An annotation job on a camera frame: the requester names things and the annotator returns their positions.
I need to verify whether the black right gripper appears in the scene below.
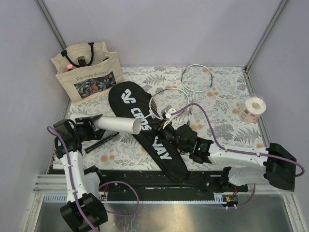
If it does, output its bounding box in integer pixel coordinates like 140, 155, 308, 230
140, 118, 189, 153

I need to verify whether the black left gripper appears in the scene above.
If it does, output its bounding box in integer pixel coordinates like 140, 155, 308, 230
72, 115, 107, 142

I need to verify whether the white racket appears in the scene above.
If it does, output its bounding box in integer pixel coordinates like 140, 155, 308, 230
181, 63, 215, 126
84, 88, 190, 153

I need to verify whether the white shuttlecock tube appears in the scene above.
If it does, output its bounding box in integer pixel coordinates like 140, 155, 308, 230
69, 113, 141, 134

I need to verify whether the black Crossway racket bag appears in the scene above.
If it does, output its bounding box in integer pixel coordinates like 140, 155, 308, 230
108, 81, 188, 183

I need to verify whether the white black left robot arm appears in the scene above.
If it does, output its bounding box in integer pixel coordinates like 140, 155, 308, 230
47, 115, 108, 232

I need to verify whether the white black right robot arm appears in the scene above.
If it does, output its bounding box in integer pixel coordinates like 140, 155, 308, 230
156, 124, 296, 191

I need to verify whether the beige floral tote bag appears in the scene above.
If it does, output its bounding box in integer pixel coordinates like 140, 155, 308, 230
51, 42, 124, 106

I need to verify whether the floral patterned table mat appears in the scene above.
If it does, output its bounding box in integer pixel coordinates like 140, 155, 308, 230
52, 66, 271, 171

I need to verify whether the dark bottle in tote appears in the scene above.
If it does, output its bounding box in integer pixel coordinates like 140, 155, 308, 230
77, 56, 87, 67

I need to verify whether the wrapped toilet paper roll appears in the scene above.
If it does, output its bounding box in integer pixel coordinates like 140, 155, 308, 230
238, 95, 267, 123

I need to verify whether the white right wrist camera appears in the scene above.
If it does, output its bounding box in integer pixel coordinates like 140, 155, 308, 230
161, 105, 176, 120

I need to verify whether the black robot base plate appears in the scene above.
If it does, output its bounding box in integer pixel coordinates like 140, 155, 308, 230
48, 165, 249, 203

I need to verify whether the aluminium frame rail front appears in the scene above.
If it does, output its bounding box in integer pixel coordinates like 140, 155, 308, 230
31, 175, 296, 208

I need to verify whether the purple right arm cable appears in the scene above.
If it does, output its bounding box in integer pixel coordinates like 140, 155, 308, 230
169, 103, 305, 211

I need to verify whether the aluminium frame post left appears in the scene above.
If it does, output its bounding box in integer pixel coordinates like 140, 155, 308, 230
35, 0, 67, 50

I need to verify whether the aluminium frame post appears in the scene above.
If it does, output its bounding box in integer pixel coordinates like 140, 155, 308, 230
244, 0, 290, 72
35, 0, 67, 50

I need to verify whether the aluminium frame post right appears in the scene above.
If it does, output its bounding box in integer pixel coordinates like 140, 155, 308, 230
244, 0, 290, 72

